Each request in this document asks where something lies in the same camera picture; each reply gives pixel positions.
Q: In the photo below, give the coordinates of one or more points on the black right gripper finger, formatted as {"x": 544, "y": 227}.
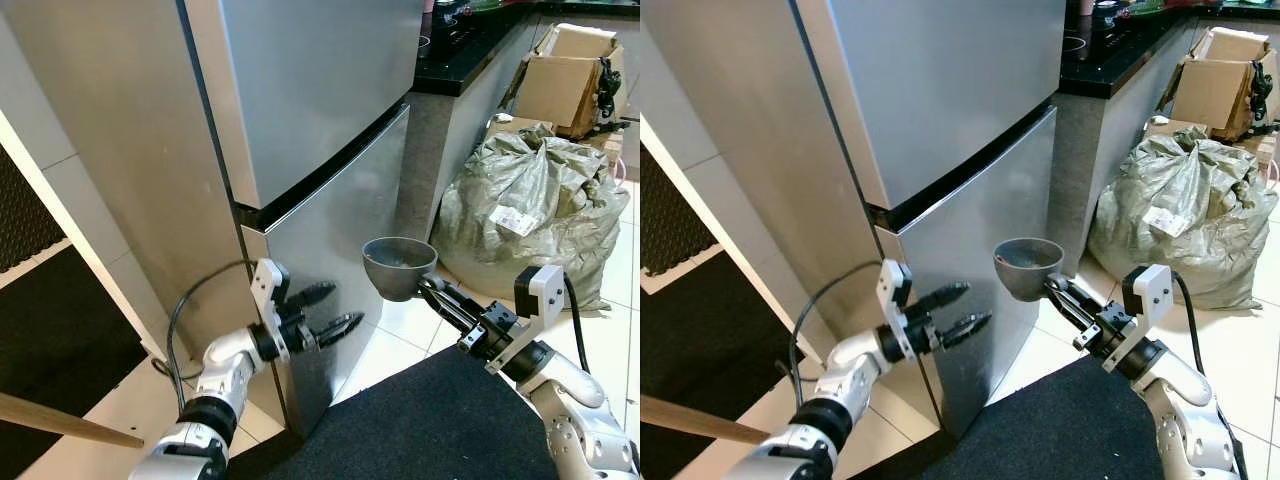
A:
{"x": 1078, "y": 299}
{"x": 1075, "y": 316}
{"x": 450, "y": 297}
{"x": 450, "y": 315}

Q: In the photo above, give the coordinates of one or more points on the dark blue-grey mug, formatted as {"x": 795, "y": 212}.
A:
{"x": 1025, "y": 278}
{"x": 395, "y": 275}

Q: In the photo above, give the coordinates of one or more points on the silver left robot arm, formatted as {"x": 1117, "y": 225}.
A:
{"x": 225, "y": 365}
{"x": 850, "y": 365}

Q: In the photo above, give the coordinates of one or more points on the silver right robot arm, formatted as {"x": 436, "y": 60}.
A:
{"x": 1190, "y": 400}
{"x": 575, "y": 400}

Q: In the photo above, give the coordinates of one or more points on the silver two-door fridge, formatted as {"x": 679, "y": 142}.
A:
{"x": 740, "y": 120}
{"x": 120, "y": 120}

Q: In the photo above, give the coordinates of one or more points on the grey-green woven sack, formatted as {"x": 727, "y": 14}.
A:
{"x": 1200, "y": 180}
{"x": 560, "y": 260}

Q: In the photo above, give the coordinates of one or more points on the dark carpet rug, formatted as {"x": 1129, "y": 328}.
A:
{"x": 420, "y": 430}
{"x": 1050, "y": 430}

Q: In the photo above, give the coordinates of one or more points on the flat cardboard box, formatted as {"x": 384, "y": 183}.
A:
{"x": 1170, "y": 128}
{"x": 510, "y": 124}

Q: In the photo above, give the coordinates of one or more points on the silver freezer door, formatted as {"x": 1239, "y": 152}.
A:
{"x": 950, "y": 80}
{"x": 310, "y": 80}

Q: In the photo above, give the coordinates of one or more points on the black-topped kitchen counter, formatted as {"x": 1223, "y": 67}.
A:
{"x": 1110, "y": 70}
{"x": 470, "y": 60}

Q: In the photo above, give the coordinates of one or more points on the large open cardboard box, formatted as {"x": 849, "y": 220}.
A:
{"x": 555, "y": 90}
{"x": 1210, "y": 95}

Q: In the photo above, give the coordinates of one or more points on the black handheld device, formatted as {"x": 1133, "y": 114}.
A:
{"x": 610, "y": 95}
{"x": 1262, "y": 98}

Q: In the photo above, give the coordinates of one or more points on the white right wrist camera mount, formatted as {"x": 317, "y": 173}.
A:
{"x": 1152, "y": 290}
{"x": 545, "y": 290}

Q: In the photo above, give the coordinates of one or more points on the black foam wall mat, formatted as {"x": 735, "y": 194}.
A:
{"x": 665, "y": 225}
{"x": 20, "y": 220}

